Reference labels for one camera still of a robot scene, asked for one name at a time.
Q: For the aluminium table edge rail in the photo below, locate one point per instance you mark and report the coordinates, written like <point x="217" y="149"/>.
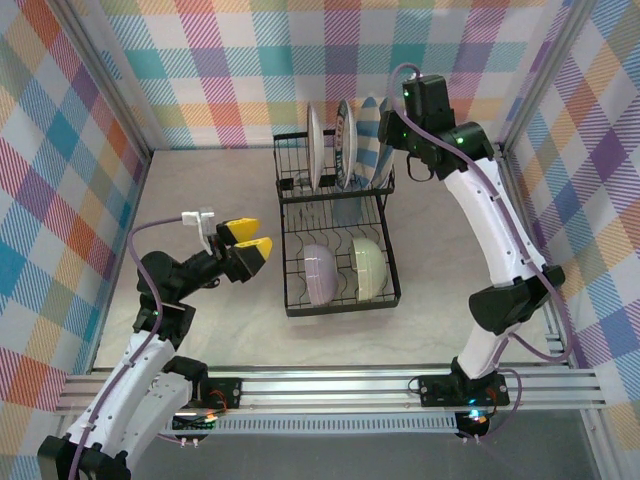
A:
<point x="557" y="345"/>

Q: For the aluminium frame leg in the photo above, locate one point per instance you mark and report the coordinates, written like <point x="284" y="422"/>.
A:
<point x="600" y="450"/>

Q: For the purple ceramic bowl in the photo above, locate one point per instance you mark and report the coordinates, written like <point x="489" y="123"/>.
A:
<point x="320" y="275"/>

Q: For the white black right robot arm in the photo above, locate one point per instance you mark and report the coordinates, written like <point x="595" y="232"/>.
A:
<point x="495" y="225"/>

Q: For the pale green ceramic bowl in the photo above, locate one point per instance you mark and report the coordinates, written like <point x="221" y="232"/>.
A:
<point x="367" y="270"/>

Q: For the aluminium frame post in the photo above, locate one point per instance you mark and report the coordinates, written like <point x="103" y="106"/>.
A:
<point x="106" y="75"/>
<point x="542" y="75"/>

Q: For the white plate orange sun print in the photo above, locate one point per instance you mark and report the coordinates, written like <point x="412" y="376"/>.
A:
<point x="348" y="140"/>

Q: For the green circuit board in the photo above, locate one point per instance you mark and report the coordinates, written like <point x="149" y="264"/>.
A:
<point x="195" y="425"/>

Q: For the aluminium mounting rail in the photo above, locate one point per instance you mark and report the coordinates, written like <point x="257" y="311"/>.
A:
<point x="325" y="385"/>

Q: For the blue translucent tumbler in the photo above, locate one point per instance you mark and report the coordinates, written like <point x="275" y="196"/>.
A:
<point x="346" y="210"/>

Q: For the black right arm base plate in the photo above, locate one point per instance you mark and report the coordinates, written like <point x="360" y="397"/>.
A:
<point x="435" y="390"/>

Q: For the black round controller box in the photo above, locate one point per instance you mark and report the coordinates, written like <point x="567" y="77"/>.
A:
<point x="475" y="425"/>

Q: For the plain white plate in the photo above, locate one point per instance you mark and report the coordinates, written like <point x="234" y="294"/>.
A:
<point x="314" y="145"/>

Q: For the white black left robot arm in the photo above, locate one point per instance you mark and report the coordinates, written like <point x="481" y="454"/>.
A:
<point x="125" y="400"/>

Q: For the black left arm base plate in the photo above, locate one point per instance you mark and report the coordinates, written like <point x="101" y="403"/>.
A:
<point x="232" y="385"/>

